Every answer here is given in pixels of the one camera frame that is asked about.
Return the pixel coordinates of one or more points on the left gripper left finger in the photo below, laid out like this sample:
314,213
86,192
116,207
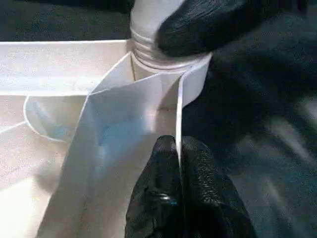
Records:
158,198

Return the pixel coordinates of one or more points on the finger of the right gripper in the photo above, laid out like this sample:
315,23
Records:
198,29

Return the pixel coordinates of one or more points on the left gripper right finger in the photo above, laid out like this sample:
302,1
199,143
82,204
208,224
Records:
208,198

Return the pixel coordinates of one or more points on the white plastic table leg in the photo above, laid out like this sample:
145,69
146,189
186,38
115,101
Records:
143,19

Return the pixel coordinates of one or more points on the white plastic table top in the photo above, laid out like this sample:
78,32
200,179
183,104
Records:
49,74

